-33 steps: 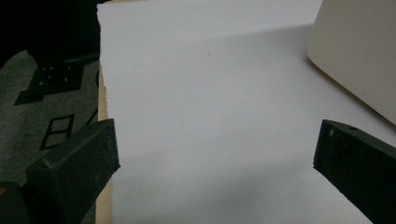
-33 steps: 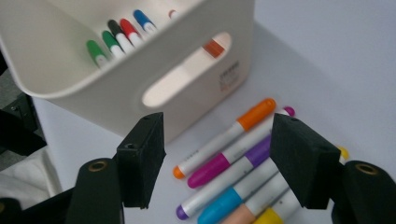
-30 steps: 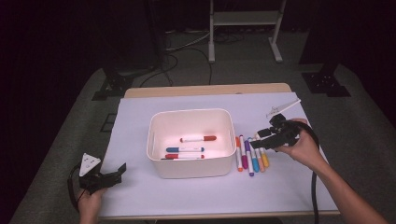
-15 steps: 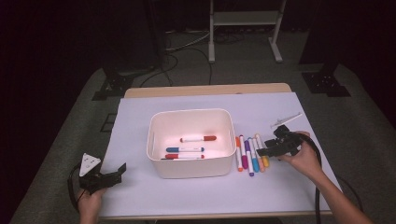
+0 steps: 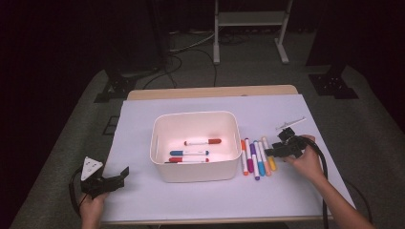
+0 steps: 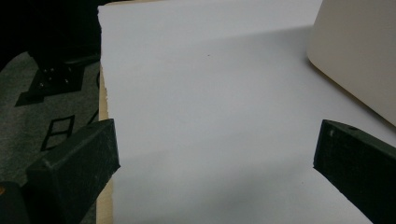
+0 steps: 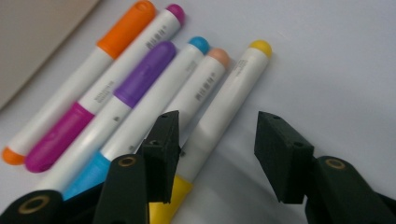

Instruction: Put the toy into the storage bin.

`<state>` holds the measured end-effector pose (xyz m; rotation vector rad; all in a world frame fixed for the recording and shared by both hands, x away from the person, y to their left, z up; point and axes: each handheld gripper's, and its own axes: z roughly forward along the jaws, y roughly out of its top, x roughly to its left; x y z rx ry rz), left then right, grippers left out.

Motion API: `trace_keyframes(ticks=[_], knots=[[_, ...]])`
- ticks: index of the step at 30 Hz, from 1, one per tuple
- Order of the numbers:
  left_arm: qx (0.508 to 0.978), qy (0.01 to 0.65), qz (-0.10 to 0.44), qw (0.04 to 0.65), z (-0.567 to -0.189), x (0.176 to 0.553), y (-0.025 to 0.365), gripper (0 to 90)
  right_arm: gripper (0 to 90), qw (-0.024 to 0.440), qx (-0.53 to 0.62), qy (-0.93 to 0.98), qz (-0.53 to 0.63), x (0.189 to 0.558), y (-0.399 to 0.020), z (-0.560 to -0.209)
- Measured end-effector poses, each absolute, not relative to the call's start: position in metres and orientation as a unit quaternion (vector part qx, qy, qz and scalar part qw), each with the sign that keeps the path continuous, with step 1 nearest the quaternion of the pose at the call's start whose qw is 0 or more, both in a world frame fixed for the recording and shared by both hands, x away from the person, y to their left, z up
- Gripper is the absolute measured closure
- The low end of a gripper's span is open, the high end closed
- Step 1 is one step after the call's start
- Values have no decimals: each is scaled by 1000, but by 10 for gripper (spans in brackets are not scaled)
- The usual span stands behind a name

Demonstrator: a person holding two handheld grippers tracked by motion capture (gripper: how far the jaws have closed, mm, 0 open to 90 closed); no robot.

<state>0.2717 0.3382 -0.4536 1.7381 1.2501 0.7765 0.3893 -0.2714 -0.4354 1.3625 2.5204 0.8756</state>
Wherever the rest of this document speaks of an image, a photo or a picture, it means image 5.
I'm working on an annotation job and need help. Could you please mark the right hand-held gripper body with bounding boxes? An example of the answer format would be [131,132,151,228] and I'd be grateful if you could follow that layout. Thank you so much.
[275,116,309,159]

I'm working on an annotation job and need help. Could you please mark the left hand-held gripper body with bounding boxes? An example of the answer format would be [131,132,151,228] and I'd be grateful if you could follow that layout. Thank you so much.
[80,156,113,199]

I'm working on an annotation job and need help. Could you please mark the yellow marker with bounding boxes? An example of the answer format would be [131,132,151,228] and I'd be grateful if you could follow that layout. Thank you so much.
[261,136,277,172]

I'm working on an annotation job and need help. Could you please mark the peach marker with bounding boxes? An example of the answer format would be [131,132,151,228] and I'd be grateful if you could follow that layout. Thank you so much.
[258,141,273,177]

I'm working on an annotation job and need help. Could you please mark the reddish brown marker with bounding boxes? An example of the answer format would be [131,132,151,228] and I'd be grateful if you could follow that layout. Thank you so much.
[183,137,223,147]

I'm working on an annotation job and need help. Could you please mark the red marker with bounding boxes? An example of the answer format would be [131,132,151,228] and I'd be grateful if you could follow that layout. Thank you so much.
[167,156,210,163]

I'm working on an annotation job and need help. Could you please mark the white plastic bin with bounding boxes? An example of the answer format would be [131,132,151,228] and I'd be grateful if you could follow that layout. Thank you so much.
[149,110,243,183]

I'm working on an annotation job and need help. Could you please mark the person's left hand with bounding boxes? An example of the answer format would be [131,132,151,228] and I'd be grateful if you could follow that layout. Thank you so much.
[78,191,109,222]

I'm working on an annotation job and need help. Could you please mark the person's right hand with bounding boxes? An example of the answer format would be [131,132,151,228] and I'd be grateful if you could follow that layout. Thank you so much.
[282,135,326,185]

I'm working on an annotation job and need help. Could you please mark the orange marker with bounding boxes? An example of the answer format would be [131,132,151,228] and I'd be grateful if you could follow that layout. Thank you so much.
[240,138,249,177]

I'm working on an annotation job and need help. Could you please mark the white paper sheet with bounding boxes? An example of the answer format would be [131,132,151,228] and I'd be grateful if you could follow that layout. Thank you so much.
[99,94,357,223]

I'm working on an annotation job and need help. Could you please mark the black stand base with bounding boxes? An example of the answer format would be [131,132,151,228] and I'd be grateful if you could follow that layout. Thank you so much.
[308,63,360,100]
[94,68,139,104]

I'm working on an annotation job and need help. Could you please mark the white metal stand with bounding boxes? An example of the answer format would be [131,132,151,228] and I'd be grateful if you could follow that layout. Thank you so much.
[212,0,294,66]

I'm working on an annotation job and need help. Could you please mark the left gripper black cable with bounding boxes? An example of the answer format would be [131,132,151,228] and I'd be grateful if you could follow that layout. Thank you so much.
[68,166,85,218]

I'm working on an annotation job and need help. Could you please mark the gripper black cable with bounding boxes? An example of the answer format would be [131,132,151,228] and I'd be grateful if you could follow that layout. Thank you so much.
[68,166,85,218]
[302,135,373,229]

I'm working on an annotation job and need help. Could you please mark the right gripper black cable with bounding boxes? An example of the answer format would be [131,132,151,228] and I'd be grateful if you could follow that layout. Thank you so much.
[302,135,373,229]

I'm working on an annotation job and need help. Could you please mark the black floor cable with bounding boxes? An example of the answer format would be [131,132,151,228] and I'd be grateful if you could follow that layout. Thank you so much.
[142,47,220,90]

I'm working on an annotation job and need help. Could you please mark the grey floor cable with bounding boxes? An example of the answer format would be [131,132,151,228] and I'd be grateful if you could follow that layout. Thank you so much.
[168,30,217,53]

